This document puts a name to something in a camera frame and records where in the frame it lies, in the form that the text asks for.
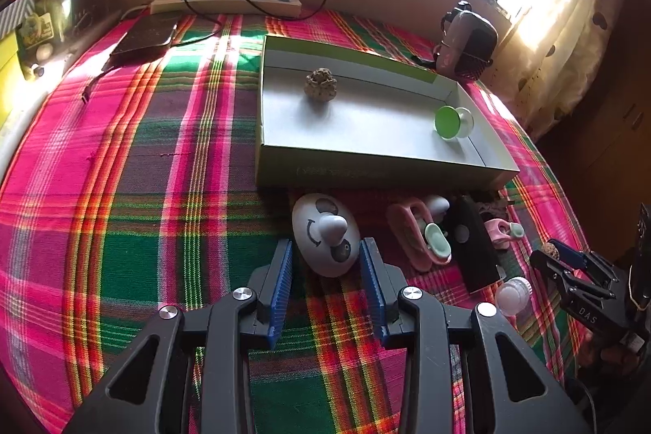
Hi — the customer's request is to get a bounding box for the white power strip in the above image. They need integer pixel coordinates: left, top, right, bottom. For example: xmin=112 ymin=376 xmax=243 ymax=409
xmin=150 ymin=0 xmax=302 ymax=19

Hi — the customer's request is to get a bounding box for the small pink holder green insert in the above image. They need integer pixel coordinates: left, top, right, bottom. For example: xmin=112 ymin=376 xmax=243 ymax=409
xmin=483 ymin=219 xmax=524 ymax=251

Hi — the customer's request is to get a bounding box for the green white spool toy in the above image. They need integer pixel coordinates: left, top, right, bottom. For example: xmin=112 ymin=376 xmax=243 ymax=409
xmin=434 ymin=106 xmax=476 ymax=141

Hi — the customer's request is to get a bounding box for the black power bank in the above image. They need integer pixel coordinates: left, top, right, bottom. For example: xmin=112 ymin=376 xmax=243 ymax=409
xmin=109 ymin=14 xmax=179 ymax=63

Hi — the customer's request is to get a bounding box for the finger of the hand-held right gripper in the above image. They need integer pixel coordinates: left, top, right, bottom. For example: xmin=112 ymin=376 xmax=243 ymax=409
xmin=529 ymin=250 xmax=612 ymax=309
xmin=548 ymin=239 xmax=630 ymax=293

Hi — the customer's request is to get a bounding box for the black usb cable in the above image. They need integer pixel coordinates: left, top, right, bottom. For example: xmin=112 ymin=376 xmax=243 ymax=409
xmin=81 ymin=65 xmax=113 ymax=102

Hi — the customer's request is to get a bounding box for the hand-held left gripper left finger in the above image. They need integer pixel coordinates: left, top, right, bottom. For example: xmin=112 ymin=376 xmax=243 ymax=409
xmin=63 ymin=238 xmax=296 ymax=434

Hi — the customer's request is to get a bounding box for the cream dotted curtain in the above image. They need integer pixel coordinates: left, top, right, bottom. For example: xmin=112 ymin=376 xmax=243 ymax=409
xmin=509 ymin=0 xmax=631 ymax=137

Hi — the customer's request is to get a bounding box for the green cardboard box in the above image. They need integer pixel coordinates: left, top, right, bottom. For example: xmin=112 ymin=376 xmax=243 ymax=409
xmin=254 ymin=34 xmax=520 ymax=191

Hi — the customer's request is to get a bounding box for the black rectangular device round button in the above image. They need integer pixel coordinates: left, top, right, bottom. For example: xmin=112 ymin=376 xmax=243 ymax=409
xmin=448 ymin=195 xmax=507 ymax=295

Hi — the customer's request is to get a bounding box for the grey portable speaker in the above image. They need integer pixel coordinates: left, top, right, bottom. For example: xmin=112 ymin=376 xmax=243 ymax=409
xmin=432 ymin=0 xmax=498 ymax=81

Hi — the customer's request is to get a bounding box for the white smiley egg toy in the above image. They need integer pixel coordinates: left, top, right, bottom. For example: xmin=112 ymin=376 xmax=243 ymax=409
xmin=291 ymin=192 xmax=363 ymax=279

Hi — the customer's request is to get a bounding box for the white ribbed bottle cap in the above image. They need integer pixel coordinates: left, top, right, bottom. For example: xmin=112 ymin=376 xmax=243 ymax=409
xmin=494 ymin=276 xmax=534 ymax=317

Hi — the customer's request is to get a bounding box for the person's right hand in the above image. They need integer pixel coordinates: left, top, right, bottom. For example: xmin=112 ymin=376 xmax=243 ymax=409
xmin=582 ymin=332 xmax=647 ymax=368

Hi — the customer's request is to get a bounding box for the pink green plaid blanket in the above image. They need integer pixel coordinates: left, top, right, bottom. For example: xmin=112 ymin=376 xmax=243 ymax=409
xmin=0 ymin=9 xmax=591 ymax=434

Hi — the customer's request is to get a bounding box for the large pink holder green insert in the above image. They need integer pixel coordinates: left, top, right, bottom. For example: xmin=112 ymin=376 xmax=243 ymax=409
xmin=385 ymin=199 xmax=453 ymax=271

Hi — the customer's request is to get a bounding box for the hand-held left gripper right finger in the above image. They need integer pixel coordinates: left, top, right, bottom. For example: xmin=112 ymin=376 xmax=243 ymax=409
xmin=358 ymin=238 xmax=596 ymax=434

